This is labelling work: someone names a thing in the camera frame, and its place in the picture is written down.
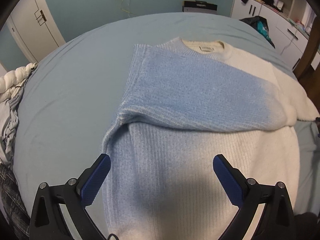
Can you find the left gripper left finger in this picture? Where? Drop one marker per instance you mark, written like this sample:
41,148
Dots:
47,220

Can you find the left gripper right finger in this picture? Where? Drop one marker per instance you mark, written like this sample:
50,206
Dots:
277,219

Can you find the white blue knit sweater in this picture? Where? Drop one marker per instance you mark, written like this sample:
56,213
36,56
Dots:
184,103

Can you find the striped grey clothing pile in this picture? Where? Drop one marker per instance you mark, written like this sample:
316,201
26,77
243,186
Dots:
9,125

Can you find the dark plaid garment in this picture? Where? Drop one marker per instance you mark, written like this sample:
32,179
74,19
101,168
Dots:
17,216

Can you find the teal bed sheet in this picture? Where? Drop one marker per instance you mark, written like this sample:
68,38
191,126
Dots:
72,98

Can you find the brown wooden chair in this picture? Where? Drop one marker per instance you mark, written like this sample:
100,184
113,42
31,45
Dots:
311,83

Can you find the white puffer jacket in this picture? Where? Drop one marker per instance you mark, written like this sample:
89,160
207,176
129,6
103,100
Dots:
13,81

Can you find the black teal bag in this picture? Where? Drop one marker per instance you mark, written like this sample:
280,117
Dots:
260,25

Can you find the white door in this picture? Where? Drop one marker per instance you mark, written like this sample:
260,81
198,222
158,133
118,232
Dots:
34,30

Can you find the black box behind bed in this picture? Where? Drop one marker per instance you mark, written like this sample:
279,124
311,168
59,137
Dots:
199,6

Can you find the white cabinet with handles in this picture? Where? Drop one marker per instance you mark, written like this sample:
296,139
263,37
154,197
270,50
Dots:
289,23

